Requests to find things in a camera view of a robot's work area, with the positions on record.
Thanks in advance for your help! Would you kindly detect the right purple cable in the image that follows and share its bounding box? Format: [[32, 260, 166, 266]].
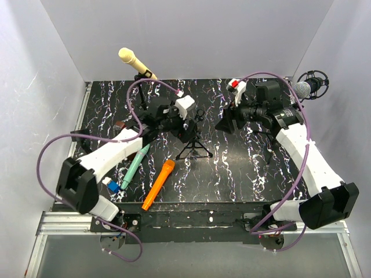
[[237, 72, 314, 252]]

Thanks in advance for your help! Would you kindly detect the cream microphone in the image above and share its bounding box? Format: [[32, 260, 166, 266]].
[[118, 47, 157, 79]]

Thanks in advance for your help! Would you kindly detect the orange microphone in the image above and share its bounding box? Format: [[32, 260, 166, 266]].
[[141, 159, 175, 211]]

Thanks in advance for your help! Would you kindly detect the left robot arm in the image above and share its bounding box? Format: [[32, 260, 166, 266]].
[[56, 96, 195, 232]]

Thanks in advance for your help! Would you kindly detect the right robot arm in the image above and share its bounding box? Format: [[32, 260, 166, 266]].
[[216, 79, 359, 231]]

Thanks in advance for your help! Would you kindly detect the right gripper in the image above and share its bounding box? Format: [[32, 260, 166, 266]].
[[214, 92, 265, 135]]

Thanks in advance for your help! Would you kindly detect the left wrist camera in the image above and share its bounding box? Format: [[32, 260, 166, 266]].
[[174, 95, 195, 120]]

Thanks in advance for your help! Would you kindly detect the cream mic round stand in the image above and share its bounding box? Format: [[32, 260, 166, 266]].
[[134, 72, 147, 111]]

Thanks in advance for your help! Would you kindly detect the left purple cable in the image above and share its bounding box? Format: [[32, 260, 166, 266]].
[[37, 78, 184, 263]]

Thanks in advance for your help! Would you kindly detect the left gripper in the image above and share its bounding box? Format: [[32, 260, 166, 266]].
[[157, 102, 197, 143]]

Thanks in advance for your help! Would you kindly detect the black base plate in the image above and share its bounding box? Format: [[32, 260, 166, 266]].
[[52, 201, 330, 244]]

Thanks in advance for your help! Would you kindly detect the blue and white small object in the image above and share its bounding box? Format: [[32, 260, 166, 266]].
[[102, 177, 121, 193]]

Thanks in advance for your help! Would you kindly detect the mint green microphone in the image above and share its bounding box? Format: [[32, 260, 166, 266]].
[[120, 144, 150, 190]]

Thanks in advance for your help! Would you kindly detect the black tripod mic stand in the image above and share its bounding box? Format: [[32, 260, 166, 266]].
[[175, 109, 213, 160]]

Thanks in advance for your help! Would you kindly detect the silver mesh studio microphone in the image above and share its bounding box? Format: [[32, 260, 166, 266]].
[[292, 81, 311, 99]]

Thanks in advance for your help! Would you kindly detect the purple cable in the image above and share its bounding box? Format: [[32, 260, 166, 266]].
[[237, 72, 314, 252], [37, 78, 184, 263]]

